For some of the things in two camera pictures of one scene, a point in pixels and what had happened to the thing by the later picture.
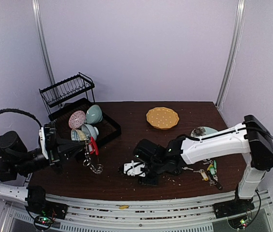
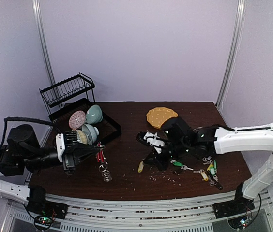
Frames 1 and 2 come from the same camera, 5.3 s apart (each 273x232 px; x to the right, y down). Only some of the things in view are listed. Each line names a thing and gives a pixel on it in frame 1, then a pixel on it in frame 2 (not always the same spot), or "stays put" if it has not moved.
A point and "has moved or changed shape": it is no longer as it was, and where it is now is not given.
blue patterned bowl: x=78 y=135 stays put
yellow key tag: x=124 y=207 has moved or changed shape
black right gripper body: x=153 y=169 to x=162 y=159
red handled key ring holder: x=91 y=155 to x=102 y=167
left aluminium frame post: x=36 y=6 stays put
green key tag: x=212 y=169 stays put
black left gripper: x=60 y=150 to x=73 y=150
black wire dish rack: x=73 y=94 stays put
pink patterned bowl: x=76 y=119 stays put
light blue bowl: x=91 y=131 stays put
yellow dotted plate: x=162 y=118 stays put
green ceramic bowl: x=94 y=115 stays put
